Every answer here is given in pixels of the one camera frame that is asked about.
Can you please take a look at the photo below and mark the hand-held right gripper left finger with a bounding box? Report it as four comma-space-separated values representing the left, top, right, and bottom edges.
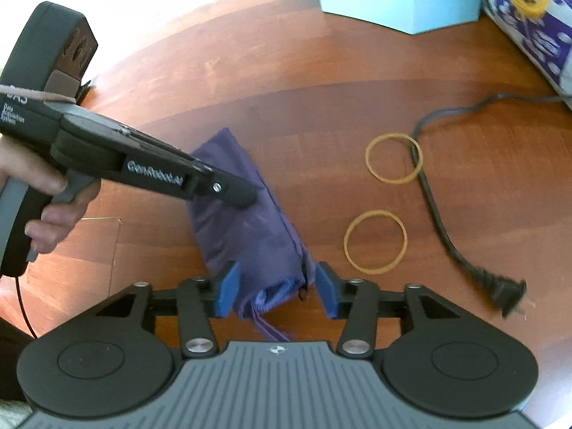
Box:
96, 260, 242, 359

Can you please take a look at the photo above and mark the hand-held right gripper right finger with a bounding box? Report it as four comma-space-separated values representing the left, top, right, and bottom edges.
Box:
315, 261, 465, 359

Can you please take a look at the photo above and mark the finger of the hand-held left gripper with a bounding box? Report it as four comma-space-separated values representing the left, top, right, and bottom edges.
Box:
188, 158, 261, 209

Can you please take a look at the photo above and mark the purple shopping bag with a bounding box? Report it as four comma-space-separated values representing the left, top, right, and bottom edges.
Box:
185, 127, 316, 342

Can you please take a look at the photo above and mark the white purple printed plastic bag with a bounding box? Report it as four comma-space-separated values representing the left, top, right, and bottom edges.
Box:
480, 0, 572, 110

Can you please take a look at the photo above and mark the person's left hand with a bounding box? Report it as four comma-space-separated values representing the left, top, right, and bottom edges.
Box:
0, 136, 103, 256

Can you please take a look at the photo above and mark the brown elastic band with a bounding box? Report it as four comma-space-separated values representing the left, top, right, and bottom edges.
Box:
0, 84, 76, 104

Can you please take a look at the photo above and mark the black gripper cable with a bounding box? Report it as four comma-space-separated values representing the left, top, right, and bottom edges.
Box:
13, 272, 39, 339

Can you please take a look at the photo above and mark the black power cable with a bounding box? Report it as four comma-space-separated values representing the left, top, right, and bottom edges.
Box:
410, 93, 537, 320

